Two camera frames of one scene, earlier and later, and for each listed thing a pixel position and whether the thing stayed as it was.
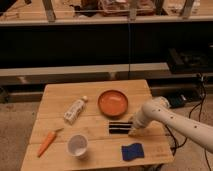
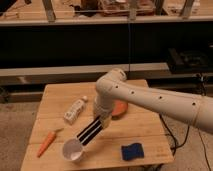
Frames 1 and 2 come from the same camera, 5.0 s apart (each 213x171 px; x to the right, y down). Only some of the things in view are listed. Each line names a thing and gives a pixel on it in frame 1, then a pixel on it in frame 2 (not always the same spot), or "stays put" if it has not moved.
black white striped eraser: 119,128 → 92,130
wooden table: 85,127 stays put
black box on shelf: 181,62 stays put
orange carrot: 47,143 stays put
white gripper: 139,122 → 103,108
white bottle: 75,110 stays put
